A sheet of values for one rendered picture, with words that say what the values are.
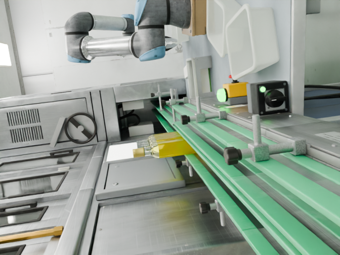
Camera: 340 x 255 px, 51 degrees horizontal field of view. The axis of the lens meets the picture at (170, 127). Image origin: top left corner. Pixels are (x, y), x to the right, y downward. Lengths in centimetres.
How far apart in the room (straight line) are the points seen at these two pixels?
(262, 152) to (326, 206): 19
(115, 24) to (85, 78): 326
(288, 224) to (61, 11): 497
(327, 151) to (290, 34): 42
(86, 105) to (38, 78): 337
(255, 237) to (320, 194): 29
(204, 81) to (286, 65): 78
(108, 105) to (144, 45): 97
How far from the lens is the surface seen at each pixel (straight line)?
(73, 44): 180
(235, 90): 119
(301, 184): 48
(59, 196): 154
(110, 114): 246
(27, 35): 586
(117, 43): 166
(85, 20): 184
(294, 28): 92
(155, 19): 155
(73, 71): 524
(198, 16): 156
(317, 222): 56
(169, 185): 136
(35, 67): 581
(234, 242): 96
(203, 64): 167
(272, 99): 89
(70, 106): 250
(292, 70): 93
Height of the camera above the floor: 115
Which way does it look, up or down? 6 degrees down
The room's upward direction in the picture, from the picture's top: 98 degrees counter-clockwise
